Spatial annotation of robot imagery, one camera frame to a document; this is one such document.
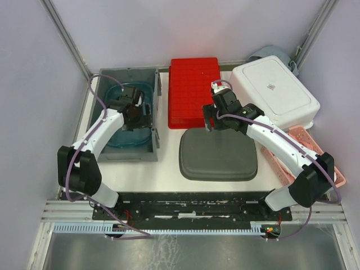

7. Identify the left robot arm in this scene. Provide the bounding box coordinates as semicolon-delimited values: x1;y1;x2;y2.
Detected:
57;87;152;219

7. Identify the teal transparent container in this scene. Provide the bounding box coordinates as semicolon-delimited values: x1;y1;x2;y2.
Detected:
103;81;154;149

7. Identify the light blue cable duct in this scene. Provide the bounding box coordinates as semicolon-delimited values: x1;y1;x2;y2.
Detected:
53;222;265;236

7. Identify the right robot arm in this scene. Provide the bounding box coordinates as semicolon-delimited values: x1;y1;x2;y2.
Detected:
202;82;337;220

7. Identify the aluminium frame rail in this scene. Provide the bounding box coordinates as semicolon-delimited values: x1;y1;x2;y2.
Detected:
40;200;98;223

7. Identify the blue denim cloth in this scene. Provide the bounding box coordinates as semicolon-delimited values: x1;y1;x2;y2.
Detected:
245;46;299;77

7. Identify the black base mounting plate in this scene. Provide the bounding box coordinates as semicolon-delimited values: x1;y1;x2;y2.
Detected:
92;191;292;226

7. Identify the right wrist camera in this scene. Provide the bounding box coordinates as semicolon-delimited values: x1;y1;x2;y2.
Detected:
211;83;231;95

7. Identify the large white plastic tub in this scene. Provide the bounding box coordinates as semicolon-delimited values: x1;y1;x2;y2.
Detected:
229;56;320;131

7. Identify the dark grey plastic tray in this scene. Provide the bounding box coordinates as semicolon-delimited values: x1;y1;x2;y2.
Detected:
179;128;258;182

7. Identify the pink plastic basket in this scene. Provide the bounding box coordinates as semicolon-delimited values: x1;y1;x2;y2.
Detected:
261;125;347;187

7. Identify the red plastic bin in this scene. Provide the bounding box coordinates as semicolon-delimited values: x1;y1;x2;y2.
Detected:
168;57;221;129

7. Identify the grey plastic storage bin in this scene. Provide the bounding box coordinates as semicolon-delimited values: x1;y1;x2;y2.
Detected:
88;67;161;162

